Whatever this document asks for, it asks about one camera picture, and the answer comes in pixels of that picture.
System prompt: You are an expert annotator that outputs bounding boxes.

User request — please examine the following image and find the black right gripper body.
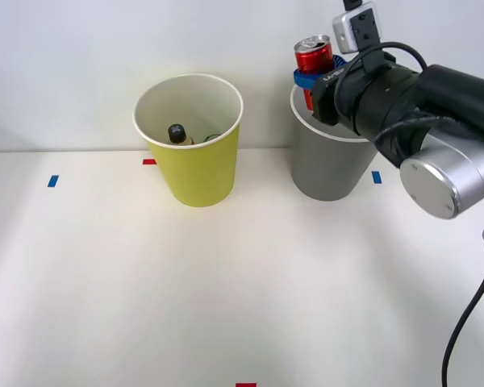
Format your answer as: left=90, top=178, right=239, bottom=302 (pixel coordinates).
left=311, top=64, right=362, bottom=135

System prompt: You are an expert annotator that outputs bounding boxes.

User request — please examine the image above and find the red drink can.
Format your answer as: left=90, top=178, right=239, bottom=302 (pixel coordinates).
left=293, top=35, right=335, bottom=112

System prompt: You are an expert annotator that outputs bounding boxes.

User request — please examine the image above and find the grey plastic waste bin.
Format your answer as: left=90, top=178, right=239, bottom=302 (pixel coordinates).
left=289, top=82, right=382, bottom=202

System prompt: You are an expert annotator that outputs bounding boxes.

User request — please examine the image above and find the black-capped plastic bottle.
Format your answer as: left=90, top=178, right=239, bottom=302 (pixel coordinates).
left=167, top=123, right=196, bottom=147

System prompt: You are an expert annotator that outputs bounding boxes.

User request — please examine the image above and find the yellow-green plastic waste bin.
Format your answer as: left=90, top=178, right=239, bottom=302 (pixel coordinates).
left=131, top=72, right=244, bottom=209

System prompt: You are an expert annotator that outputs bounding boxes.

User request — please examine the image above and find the black hanging cable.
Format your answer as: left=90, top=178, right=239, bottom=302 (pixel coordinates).
left=442, top=264, right=484, bottom=387

